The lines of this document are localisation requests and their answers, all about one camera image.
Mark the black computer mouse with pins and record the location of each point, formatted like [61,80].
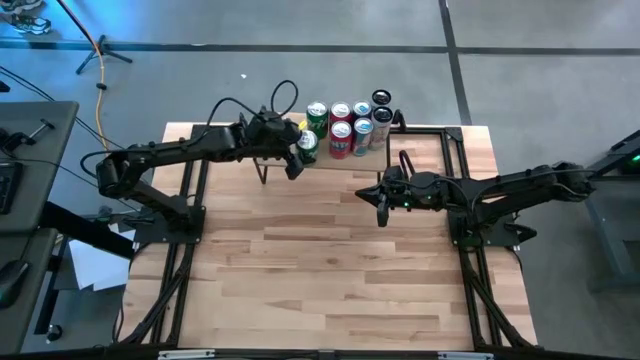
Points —
[11,282]

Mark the black aluminium table frame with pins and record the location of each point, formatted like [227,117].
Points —
[425,130]

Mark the dark grey desk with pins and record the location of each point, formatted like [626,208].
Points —
[42,260]
[45,165]

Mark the red soda can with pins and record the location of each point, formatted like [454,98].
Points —
[341,111]
[341,140]

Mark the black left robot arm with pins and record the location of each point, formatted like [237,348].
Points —
[165,152]

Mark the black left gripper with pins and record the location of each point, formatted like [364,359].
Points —
[272,132]

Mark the black tripod stand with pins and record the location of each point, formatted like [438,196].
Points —
[102,48]

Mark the black metal strut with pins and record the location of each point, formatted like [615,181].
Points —
[85,231]

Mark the black keyboard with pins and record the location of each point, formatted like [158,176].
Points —
[7,187]

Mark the black caster wheel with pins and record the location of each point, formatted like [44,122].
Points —
[54,331]

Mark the black table clamp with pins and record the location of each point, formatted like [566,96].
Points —
[242,119]
[398,120]

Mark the green soda can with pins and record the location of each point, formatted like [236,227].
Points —
[307,145]
[317,115]

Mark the dark grey cart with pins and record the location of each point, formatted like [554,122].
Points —
[620,160]

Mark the yellow gripper tag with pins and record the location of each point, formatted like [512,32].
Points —
[302,125]

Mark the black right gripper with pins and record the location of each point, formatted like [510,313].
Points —
[415,190]

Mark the white paper sheet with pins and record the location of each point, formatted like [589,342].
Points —
[95,265]

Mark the silver metal bracket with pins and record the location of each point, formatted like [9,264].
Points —
[186,354]
[465,356]

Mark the slim blue silver can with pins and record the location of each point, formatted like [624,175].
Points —
[362,135]
[362,107]

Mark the person's shoe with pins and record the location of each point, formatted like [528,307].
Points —
[20,5]
[32,25]

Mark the black desk clamp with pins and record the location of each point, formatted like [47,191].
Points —
[15,140]

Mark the wooden shelf black metal frame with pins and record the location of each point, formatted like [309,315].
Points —
[370,162]

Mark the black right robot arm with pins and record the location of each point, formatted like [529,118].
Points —
[525,187]

